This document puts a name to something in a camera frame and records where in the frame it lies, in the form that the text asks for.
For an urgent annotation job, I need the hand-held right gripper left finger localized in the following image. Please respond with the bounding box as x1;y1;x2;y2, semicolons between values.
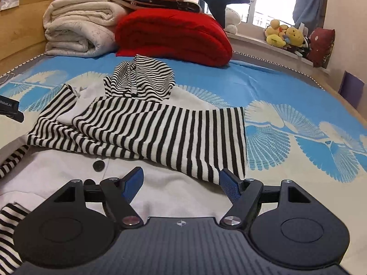
47;166;145;230

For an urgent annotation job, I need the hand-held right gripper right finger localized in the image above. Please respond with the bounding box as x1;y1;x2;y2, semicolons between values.
219;168;319;230

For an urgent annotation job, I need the black white striped hoodie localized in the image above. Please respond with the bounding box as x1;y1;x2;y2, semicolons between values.
0;54;248;275

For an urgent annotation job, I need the wooden bed headboard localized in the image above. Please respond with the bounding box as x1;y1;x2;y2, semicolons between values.
0;0;75;73

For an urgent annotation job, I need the tissue pack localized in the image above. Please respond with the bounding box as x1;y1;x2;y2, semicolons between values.
0;0;20;11

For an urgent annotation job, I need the cream folded quilt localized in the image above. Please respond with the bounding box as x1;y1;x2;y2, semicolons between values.
42;0;130;58

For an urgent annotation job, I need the white windowsill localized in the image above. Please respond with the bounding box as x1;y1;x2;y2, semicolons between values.
226;31;314;64

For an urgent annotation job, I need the yellow duck plush toy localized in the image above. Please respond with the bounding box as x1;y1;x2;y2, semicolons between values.
266;34;287;48

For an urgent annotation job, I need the purple box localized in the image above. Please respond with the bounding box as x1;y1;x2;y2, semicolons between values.
338;71;365;110

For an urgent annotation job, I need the red folded blanket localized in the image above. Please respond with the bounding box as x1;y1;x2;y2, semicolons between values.
115;8;234;68

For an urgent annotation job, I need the yellow bear plush toy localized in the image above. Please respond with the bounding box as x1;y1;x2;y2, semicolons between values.
286;27;305;48

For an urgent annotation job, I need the white plush toy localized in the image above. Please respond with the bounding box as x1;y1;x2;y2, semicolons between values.
224;7;242;34

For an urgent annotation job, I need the dark red cushion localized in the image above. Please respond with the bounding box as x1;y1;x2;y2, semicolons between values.
307;28;336;68

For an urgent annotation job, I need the dark starry folded blanket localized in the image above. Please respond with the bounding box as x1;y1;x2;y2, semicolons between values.
67;0;203;14

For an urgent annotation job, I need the blue curtain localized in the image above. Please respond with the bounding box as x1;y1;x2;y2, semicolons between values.
292;0;329;30

